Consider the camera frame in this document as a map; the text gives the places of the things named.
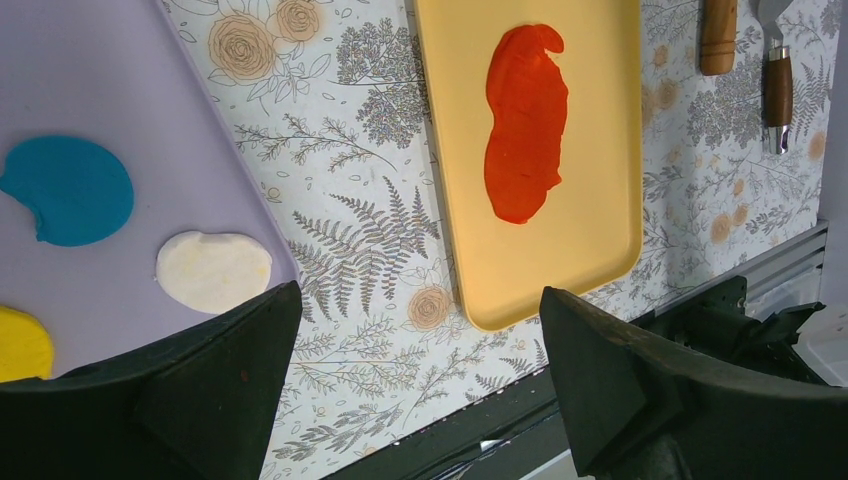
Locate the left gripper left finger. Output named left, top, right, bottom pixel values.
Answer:
left=1, top=282, right=302, bottom=479

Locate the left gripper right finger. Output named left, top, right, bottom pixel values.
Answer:
left=539, top=287, right=847, bottom=479

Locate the yellow tray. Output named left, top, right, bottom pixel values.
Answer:
left=415, top=1, right=643, bottom=332

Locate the red dough ball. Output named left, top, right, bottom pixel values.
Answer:
left=484, top=24, right=569, bottom=224

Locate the wooden dough roller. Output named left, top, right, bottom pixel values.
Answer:
left=699, top=0, right=738, bottom=76

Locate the flat white dough disc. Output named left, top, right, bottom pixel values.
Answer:
left=155, top=231, right=273, bottom=315

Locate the flat yellow dough disc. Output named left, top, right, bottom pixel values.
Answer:
left=1, top=306, right=55, bottom=383

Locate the flat blue dough disc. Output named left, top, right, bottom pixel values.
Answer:
left=1, top=135, right=135, bottom=247

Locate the metal dough scraper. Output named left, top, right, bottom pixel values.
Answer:
left=756, top=0, right=794, bottom=155

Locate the purple tray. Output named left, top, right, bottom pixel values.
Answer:
left=1, top=1, right=298, bottom=376

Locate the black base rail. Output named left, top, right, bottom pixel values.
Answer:
left=324, top=274, right=750, bottom=480

